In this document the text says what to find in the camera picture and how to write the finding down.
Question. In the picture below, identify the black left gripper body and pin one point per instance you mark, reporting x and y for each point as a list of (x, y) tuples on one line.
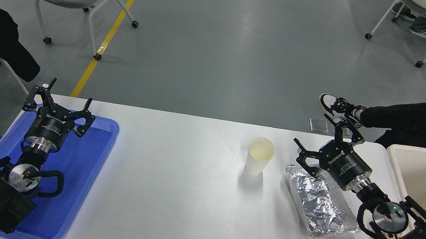
[(49, 127)]

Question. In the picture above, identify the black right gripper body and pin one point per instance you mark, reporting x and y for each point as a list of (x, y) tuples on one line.
[(345, 163)]

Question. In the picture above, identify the white paper cup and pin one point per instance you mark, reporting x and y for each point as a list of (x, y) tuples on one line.
[(260, 154)]

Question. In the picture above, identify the blue plastic tray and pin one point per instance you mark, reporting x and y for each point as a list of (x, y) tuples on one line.
[(79, 167)]

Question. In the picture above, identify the crumpled foil tray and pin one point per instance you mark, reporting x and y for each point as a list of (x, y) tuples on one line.
[(318, 207)]

